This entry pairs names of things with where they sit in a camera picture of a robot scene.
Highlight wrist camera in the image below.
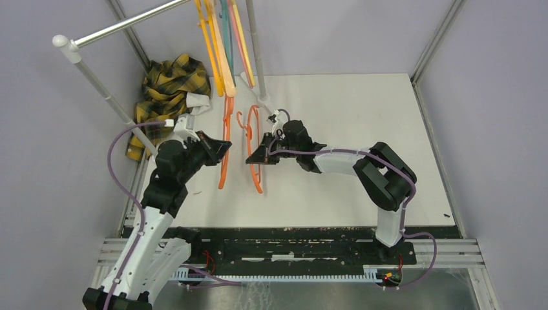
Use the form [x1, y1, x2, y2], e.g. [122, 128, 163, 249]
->
[165, 113, 200, 141]
[267, 109, 286, 126]

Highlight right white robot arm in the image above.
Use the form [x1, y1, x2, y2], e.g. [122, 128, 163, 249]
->
[246, 119, 417, 264]

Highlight yellow plaid cloth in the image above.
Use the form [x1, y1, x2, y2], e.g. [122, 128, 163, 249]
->
[125, 53, 213, 162]

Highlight pink wire hanger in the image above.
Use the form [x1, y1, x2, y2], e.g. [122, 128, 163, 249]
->
[227, 0, 255, 89]

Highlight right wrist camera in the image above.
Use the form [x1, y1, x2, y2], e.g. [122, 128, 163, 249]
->
[267, 109, 286, 126]

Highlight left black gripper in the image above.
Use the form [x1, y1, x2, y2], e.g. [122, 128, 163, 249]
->
[177, 130, 231, 183]

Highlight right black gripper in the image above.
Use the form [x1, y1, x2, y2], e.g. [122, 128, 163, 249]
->
[247, 132, 300, 164]

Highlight teal wire hanger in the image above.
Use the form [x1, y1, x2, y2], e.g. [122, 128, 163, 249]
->
[219, 0, 235, 83]

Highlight yellow plastic hanger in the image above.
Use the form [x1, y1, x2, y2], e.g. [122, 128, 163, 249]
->
[230, 0, 256, 88]

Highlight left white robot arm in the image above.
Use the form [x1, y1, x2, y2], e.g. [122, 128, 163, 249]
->
[82, 131, 232, 309]

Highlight white cable duct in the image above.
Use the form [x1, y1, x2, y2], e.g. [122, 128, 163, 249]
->
[171, 265, 403, 284]

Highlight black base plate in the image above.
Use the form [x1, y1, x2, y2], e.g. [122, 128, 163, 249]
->
[185, 226, 461, 276]

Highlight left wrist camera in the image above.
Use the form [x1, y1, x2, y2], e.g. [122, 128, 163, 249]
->
[165, 113, 200, 141]

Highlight white clothes rack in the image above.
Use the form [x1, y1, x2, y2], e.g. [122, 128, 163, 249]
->
[52, 0, 292, 165]

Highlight amber plastic hanger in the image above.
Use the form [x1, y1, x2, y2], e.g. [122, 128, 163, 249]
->
[194, 0, 224, 97]
[204, 0, 226, 97]

